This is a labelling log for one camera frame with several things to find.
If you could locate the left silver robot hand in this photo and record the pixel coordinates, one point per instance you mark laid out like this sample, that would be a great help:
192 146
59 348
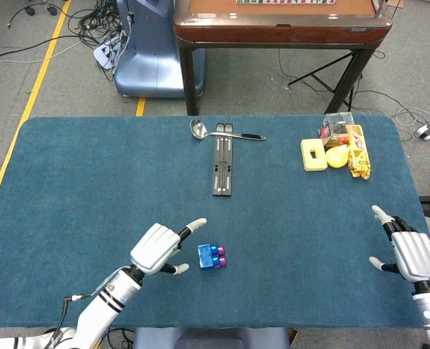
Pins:
154 247

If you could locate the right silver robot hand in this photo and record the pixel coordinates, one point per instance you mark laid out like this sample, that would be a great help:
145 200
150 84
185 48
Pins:
416 254

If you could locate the blue toy block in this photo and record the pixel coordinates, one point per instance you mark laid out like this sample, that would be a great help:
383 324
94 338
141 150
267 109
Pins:
205 256

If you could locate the purple toy block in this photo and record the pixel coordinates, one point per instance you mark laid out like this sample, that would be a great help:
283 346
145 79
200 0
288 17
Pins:
222 260

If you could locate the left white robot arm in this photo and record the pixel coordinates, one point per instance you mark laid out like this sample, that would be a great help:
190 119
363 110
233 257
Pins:
105 301

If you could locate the blue felt table cloth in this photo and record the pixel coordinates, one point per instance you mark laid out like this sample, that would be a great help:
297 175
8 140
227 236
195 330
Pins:
91 181

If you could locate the black folding stand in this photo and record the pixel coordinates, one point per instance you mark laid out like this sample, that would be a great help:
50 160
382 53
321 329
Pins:
218 174

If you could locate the blue grey robot torso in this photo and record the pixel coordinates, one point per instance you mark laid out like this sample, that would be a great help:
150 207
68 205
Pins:
211 340

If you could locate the yellow snack packet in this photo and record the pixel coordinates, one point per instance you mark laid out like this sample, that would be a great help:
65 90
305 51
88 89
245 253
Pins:
358 160

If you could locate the yellow pear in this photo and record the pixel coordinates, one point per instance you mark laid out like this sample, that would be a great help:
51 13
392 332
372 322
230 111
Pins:
336 158

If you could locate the yellow sponge with hole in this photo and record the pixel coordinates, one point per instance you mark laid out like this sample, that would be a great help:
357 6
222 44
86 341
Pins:
307 160

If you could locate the clear plastic snack box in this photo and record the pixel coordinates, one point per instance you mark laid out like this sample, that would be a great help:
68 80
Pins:
336 125

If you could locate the blue grey machine base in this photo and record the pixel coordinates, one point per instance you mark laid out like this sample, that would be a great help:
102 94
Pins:
145 65

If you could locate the white power strip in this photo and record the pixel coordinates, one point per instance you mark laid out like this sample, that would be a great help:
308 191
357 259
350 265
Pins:
103 52

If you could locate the brown mahjong table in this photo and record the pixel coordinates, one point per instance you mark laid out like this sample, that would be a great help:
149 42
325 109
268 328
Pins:
273 32

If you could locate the cardboard box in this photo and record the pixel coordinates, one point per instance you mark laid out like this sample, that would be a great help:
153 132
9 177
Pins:
398 3

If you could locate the face-up mahjong tile row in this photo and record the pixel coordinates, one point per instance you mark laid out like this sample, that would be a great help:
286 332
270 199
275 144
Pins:
283 1

